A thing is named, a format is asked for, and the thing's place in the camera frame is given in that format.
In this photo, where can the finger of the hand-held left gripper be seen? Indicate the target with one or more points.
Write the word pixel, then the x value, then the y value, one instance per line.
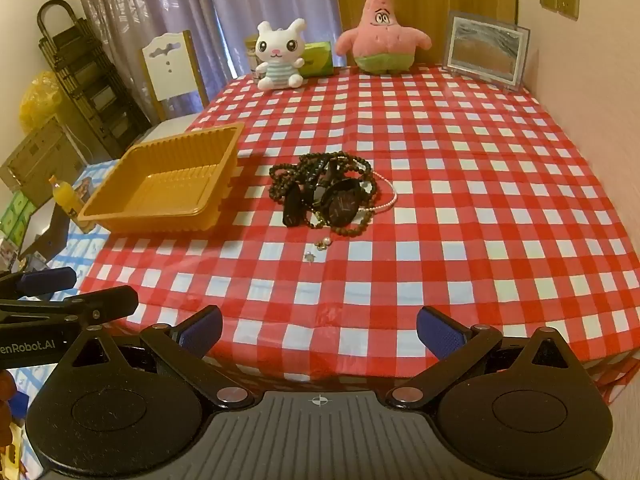
pixel 45 280
pixel 100 302

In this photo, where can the pink starfish plush toy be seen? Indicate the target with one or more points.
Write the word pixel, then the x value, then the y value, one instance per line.
pixel 380 35

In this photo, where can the tall food jar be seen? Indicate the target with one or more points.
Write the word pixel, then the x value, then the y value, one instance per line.
pixel 251 52

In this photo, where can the black folding rack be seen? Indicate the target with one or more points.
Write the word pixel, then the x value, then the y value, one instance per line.
pixel 85 70

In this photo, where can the yellow plastic bag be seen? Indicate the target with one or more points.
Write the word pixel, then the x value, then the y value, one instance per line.
pixel 37 100

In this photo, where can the pile of printed boxes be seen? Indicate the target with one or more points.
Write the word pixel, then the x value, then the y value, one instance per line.
pixel 15 255

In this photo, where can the small silver earring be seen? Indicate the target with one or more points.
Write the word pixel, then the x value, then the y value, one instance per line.
pixel 310 257

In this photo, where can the white wooden chair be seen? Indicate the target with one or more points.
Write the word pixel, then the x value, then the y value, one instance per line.
pixel 167 67

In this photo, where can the person's left hand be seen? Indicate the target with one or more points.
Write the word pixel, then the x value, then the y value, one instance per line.
pixel 6 390

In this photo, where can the brown cardboard box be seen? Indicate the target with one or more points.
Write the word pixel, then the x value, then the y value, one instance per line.
pixel 40 160

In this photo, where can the small printed packet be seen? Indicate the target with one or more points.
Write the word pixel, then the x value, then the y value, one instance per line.
pixel 83 189

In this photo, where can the stack of green boxes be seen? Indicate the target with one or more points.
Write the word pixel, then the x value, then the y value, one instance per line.
pixel 12 215

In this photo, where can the purple sheer curtain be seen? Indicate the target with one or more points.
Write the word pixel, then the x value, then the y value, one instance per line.
pixel 150 0

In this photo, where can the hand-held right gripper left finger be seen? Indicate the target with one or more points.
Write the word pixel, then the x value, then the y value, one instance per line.
pixel 200 331

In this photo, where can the orange plastic tray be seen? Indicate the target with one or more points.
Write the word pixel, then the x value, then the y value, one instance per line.
pixel 165 180

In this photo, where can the red checkered tablecloth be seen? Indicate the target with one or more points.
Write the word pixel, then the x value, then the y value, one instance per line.
pixel 450 185

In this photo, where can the blue patterned cloth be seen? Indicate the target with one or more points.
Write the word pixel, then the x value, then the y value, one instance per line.
pixel 85 255

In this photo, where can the black wristwatch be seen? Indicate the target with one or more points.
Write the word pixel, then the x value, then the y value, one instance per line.
pixel 342 205

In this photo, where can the green tissue box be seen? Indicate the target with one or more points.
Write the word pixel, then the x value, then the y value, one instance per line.
pixel 317 60

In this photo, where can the orange juice bottle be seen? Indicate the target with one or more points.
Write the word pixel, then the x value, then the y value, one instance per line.
pixel 67 200

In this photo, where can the small pearl earring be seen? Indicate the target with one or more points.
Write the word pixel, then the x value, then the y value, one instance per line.
pixel 322 244

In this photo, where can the white bunny plush toy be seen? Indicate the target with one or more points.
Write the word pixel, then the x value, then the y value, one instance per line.
pixel 277 55

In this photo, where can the framed sand picture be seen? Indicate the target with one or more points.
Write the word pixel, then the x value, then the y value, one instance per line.
pixel 482 50

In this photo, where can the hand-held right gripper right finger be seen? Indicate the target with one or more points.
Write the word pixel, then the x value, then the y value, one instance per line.
pixel 440 332

